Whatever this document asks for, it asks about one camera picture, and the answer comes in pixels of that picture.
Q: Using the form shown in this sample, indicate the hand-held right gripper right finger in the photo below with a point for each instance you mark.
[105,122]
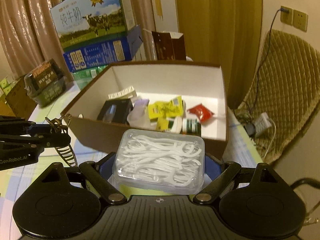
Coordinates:
[212,166]

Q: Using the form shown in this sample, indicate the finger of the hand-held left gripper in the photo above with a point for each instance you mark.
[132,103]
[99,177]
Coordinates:
[40,129]
[57,140]

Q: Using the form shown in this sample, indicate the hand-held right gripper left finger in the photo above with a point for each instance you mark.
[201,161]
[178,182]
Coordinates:
[108,167]

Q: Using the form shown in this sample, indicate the dark patterned hair claw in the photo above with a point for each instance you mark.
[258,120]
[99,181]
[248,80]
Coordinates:
[66,155]

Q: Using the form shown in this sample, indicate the brown cardboard box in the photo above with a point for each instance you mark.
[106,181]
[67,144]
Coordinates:
[100,135]

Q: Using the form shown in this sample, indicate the small white green jar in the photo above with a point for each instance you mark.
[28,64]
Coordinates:
[191,126]

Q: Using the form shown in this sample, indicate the clear floss pick box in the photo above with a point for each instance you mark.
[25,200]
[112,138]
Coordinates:
[160,162]

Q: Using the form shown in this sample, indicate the red snack packet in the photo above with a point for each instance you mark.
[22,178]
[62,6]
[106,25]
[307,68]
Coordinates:
[201,112]

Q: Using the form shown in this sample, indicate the translucent plastic cup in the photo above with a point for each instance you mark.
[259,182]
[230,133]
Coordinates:
[137,118]

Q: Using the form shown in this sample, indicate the black shaver box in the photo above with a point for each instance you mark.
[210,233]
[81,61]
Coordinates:
[112,110]

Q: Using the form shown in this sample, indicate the purple bag roll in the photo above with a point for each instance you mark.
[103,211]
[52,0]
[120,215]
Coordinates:
[142,103]

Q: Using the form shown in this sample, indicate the yellow snack packet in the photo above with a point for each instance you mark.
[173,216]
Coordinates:
[162,110]

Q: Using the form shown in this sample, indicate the white plastic rack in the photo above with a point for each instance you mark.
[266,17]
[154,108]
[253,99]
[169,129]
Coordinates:
[122,92]

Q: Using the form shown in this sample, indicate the desktop with checked tablecloth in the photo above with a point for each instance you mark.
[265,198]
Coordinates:
[237,135]

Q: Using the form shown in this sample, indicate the brown cardboard carton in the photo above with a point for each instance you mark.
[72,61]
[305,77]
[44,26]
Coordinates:
[20,100]

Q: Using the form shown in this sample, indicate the dark snack package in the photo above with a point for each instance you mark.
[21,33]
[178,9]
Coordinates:
[45,85]

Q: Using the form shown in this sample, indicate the black power adapter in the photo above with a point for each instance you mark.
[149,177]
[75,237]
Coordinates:
[249,130]

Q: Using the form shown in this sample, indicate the small green boxes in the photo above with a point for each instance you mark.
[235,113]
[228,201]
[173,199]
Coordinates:
[6,86]

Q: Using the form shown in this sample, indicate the white power strip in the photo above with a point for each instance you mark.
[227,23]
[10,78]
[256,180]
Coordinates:
[262,123]

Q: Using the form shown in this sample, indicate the green carton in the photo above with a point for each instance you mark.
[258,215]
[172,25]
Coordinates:
[85,76]

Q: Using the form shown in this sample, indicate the blue carton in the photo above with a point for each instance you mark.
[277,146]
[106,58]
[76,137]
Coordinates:
[100,52]

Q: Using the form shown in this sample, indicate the beige curtain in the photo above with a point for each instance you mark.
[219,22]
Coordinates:
[25,30]

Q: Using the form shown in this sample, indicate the quilted chair cover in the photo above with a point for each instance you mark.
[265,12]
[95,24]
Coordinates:
[287,80]

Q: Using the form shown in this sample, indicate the milk carton with cow print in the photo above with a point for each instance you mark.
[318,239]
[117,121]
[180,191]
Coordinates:
[87,17]

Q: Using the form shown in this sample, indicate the brown paper bag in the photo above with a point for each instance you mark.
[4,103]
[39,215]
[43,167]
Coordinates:
[162,46]

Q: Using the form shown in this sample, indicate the wooden door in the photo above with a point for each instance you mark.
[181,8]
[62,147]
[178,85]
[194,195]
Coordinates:
[217,30]

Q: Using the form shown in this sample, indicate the yellow paper strip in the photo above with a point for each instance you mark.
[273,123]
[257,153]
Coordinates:
[158,2]

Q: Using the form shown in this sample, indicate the black metal frame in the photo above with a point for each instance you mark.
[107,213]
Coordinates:
[300,181]

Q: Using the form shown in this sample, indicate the wall socket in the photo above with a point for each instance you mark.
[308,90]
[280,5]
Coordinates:
[300,20]
[286,16]

